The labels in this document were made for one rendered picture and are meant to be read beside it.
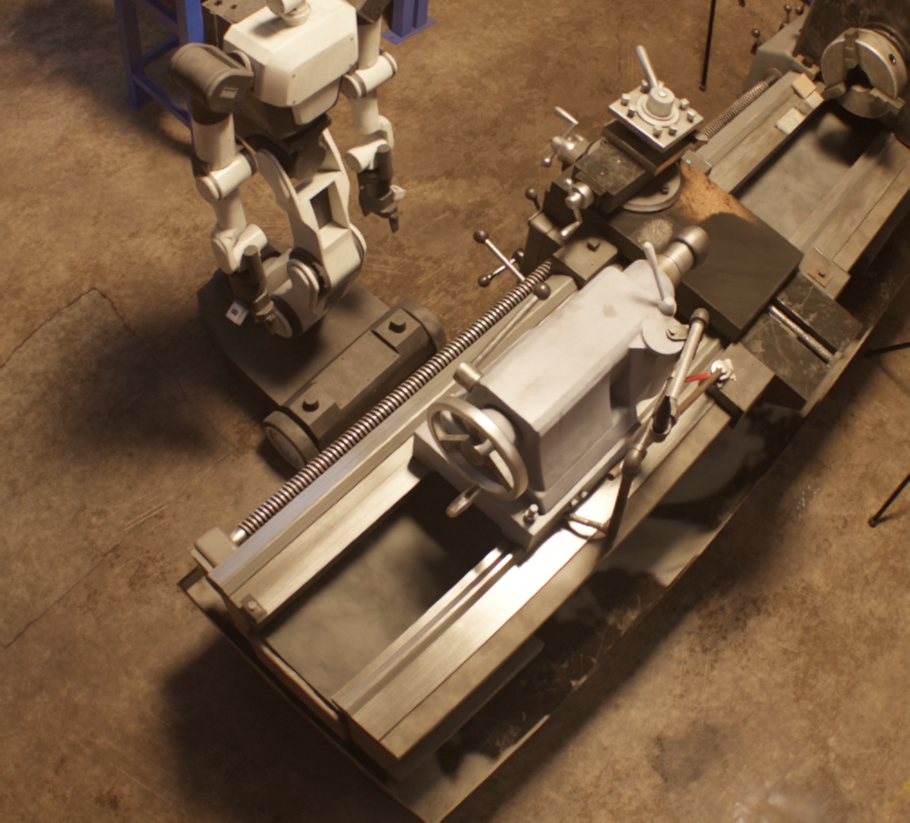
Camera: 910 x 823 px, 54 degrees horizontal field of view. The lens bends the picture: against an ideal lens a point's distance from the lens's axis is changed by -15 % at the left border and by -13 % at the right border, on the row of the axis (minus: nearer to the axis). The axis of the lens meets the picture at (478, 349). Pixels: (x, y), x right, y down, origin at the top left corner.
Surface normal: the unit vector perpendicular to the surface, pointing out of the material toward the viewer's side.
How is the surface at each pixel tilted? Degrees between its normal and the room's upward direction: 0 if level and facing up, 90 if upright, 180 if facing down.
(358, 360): 0
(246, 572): 45
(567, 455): 67
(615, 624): 0
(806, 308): 0
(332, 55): 90
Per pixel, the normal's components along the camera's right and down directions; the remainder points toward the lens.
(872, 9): -0.68, 0.59
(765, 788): 0.11, -0.52
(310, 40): 0.61, 0.05
